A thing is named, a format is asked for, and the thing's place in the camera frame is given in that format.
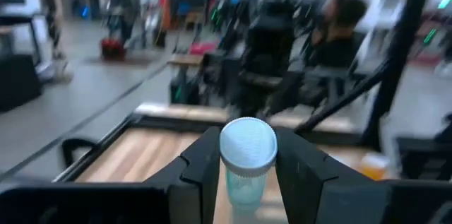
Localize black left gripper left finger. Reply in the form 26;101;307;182
0;126;222;224

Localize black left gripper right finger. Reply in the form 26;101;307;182
275;127;452;224

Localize orange pill bottle white cap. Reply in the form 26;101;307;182
359;152;390;182

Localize small teal pill bottle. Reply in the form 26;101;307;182
219;117;279;215

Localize person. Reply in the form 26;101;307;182
309;0;371;71

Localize red object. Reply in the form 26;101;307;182
100;38;127;61

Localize black box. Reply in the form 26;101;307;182
0;54;42;112

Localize black diagonal frame brace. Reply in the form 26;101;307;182
296;59;389;135

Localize black aluminium frame post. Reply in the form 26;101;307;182
363;0;437;151

